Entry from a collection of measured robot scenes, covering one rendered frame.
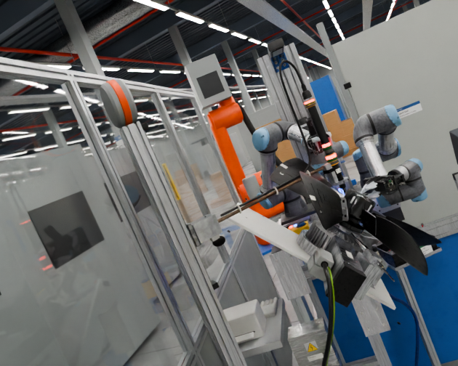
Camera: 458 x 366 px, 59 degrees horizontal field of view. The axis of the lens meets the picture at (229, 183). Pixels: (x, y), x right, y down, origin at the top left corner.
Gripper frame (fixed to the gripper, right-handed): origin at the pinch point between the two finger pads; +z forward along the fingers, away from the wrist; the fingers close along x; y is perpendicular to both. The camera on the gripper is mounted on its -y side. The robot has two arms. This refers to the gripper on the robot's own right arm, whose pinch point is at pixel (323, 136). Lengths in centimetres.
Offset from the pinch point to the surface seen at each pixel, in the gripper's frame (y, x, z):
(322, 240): 35.7, 17.9, 12.6
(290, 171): 8.3, 17.2, -4.2
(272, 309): 61, 47, -3
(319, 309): 88, 27, -43
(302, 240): 34.0, 24.7, 9.2
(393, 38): -37, -116, -163
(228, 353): 54, 65, 32
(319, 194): 15.8, 14.8, 27.6
